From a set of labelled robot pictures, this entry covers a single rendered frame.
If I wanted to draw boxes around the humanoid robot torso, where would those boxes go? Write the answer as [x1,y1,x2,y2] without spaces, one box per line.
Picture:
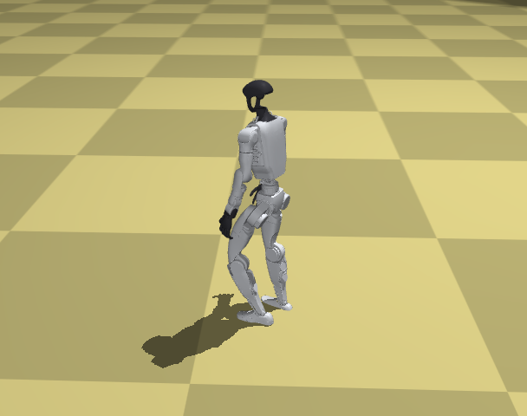
[246,111,286,216]

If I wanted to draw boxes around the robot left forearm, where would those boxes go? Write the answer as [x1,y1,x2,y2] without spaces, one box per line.
[225,170,247,215]

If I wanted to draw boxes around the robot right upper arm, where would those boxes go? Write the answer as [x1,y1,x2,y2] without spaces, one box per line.
[278,116,287,145]

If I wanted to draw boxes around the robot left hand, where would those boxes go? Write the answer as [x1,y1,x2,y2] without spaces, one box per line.
[219,209,237,239]

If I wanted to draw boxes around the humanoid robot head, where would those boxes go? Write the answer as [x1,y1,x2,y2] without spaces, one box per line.
[243,80,276,122]

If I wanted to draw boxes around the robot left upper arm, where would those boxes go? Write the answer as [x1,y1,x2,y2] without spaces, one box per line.
[237,126,258,183]

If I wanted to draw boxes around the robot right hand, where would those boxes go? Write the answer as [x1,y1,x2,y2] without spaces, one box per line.
[250,184,262,205]

